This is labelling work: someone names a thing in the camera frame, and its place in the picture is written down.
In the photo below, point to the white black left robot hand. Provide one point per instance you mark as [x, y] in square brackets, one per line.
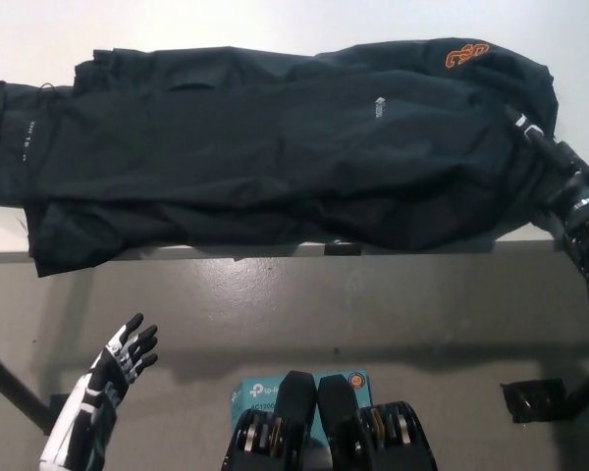
[86, 407]

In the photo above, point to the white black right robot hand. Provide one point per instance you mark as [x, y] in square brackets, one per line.
[572, 169]

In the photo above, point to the black jacket with orange logo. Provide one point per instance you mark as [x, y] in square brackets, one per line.
[275, 162]

